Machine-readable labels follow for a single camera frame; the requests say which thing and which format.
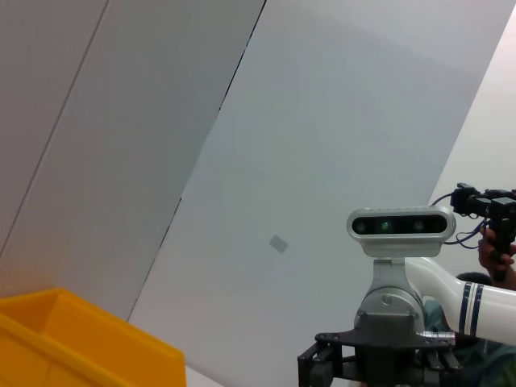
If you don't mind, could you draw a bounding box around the right robot arm with camera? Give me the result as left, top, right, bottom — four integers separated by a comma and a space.
421, 272, 516, 387

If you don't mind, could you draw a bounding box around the grey wall sticker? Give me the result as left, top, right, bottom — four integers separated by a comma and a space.
268, 234, 289, 254

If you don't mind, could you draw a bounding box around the silver metal cylinder connector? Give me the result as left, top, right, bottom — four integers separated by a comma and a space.
421, 330, 456, 346

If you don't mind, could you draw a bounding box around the blue controller cable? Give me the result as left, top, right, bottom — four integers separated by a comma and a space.
427, 191, 489, 248

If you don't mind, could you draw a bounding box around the silver robot head camera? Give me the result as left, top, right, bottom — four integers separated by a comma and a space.
347, 205, 457, 258

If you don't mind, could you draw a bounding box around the yellow plastic storage bin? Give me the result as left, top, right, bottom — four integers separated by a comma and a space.
0, 286, 187, 387

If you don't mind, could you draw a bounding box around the black robot chest bracket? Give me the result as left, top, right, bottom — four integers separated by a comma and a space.
297, 325, 464, 387

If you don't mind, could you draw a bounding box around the black handheld teleoperation controller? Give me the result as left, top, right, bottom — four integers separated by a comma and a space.
450, 183, 516, 283

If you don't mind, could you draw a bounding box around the silver robot neck joint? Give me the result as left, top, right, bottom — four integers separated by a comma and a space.
353, 256, 427, 348

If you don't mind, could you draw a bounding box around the operator hand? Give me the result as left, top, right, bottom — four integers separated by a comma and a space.
477, 227, 516, 289

